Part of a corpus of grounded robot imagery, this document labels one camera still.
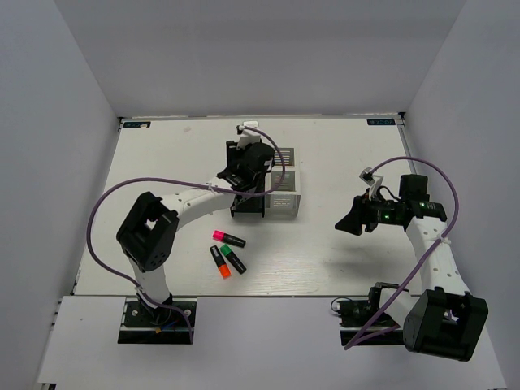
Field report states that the right blue corner label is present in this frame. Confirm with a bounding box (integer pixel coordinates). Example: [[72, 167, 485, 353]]
[[366, 119, 396, 126]]

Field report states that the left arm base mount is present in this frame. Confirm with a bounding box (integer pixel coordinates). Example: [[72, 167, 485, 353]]
[[117, 298, 197, 345]]

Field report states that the green capped black highlighter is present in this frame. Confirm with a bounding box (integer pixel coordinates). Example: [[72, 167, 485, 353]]
[[220, 244, 247, 275]]

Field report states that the pink capped black highlighter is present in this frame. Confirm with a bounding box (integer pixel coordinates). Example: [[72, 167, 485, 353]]
[[212, 230, 246, 248]]

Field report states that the black mesh organizer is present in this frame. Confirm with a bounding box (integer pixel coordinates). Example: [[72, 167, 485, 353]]
[[230, 195, 266, 218]]

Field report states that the white mesh organizer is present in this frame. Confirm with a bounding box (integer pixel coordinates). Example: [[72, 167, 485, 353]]
[[265, 147, 301, 218]]

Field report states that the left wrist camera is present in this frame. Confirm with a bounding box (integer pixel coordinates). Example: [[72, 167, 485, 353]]
[[236, 121, 262, 150]]

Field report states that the blue corner label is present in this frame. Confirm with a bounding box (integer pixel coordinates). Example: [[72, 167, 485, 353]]
[[366, 119, 396, 126], [123, 121, 151, 128]]

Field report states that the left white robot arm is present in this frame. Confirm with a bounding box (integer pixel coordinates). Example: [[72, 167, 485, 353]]
[[116, 141, 277, 324]]

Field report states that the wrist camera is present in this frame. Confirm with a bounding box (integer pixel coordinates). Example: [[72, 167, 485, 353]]
[[359, 167, 384, 200], [236, 121, 262, 150]]

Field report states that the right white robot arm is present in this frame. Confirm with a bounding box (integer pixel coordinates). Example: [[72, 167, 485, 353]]
[[331, 171, 488, 362]]

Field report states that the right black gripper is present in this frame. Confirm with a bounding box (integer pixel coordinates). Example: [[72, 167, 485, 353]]
[[335, 187, 402, 236]]

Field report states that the left blue corner label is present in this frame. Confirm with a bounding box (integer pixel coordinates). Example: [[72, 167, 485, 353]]
[[123, 121, 151, 128]]

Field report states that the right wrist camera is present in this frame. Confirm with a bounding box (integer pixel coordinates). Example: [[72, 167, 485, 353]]
[[359, 167, 384, 200]]

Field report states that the orange capped black highlighter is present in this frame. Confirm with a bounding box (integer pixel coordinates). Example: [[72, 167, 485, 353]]
[[210, 245, 231, 279]]

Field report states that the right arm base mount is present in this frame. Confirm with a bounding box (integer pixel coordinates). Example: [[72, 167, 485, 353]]
[[330, 282, 404, 347]]

